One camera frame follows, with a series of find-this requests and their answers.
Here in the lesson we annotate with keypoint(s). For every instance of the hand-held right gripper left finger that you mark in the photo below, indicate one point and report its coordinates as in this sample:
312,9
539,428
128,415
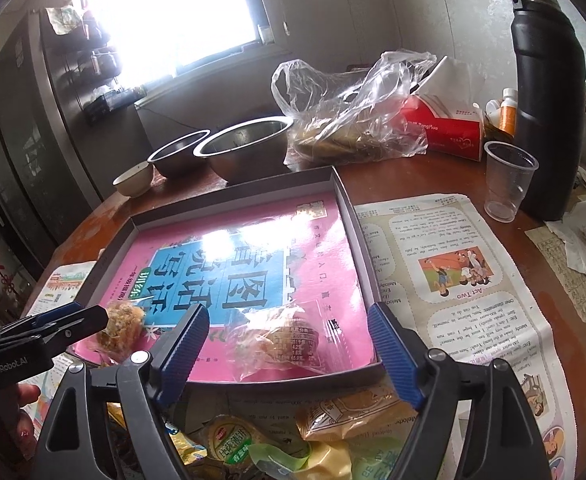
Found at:
183,355

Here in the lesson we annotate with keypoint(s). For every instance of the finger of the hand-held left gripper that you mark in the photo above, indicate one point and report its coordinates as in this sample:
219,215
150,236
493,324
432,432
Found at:
58,312
83,325

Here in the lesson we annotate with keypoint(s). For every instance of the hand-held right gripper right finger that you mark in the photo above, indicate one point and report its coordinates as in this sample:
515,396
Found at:
395,360

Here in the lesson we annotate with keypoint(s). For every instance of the crumbly pastry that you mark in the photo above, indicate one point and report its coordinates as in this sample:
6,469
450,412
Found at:
123,322

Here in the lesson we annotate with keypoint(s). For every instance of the golden snack packet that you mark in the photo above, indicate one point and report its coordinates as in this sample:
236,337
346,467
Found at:
353,415

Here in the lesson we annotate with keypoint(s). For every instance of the round pastry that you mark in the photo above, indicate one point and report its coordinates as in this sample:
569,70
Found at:
278,340

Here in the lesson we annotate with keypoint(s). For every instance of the grey cardboard box tray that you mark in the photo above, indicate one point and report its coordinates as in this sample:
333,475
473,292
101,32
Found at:
353,210

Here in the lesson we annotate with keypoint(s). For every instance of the person's left hand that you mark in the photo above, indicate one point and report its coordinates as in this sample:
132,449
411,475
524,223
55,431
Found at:
28,394

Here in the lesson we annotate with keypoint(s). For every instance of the colourful newspaper sheet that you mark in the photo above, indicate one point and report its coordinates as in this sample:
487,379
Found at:
58,285

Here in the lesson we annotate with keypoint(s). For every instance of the newspaper with cartoon pictures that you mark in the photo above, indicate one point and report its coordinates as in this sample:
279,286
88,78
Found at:
473,310

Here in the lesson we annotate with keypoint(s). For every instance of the green label snack packet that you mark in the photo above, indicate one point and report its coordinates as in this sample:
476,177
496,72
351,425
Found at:
230,440

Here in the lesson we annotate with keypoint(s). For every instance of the yellow foil snack packet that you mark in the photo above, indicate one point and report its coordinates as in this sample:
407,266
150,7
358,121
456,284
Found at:
185,452

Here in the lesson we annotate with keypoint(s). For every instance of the pink book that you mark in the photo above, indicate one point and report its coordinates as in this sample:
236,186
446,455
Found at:
323,280

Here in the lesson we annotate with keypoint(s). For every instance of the pale yellow snack packet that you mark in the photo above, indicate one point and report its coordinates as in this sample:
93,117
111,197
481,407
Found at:
328,462

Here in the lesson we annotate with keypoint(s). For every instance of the pale green snack wrapper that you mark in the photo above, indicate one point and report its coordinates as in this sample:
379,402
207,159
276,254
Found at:
273,455

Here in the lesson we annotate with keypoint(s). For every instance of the beige ceramic bowl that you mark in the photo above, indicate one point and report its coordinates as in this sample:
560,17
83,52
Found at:
133,182

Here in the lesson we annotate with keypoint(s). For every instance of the dark refrigerator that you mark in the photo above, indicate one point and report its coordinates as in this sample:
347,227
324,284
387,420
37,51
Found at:
23,160

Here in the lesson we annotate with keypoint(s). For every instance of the small steel bowl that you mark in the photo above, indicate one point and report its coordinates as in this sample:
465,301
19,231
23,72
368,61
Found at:
173,160

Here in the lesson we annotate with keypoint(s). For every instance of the large steel bowl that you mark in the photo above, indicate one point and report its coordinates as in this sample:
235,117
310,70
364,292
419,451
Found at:
253,160

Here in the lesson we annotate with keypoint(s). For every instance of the clear plastic cup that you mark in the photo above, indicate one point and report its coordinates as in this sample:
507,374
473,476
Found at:
508,180

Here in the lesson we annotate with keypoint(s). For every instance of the stack of flat breads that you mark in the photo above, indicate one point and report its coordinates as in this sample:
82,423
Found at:
333,145

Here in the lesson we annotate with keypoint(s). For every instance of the crumpled white paper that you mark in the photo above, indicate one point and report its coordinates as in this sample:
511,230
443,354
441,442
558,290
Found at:
583,230

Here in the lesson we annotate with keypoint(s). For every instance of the red tissue box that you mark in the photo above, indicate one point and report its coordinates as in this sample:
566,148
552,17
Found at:
448,130

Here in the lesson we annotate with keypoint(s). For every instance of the dark kitchen rack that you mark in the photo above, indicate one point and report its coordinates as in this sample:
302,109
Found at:
93,60

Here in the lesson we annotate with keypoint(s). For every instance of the clear plastic bag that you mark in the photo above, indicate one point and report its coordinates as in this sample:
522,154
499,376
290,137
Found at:
343,105

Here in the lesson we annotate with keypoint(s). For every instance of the white medicine bottle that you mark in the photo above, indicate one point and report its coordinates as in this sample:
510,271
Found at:
493,115

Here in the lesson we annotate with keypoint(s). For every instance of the orange medicine bottle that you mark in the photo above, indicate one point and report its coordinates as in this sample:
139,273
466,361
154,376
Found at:
508,115

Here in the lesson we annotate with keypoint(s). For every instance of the black thermos flask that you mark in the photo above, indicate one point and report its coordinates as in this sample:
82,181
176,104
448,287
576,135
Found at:
548,110

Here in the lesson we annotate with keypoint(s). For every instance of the window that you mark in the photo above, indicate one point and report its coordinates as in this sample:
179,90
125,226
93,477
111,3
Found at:
173,10

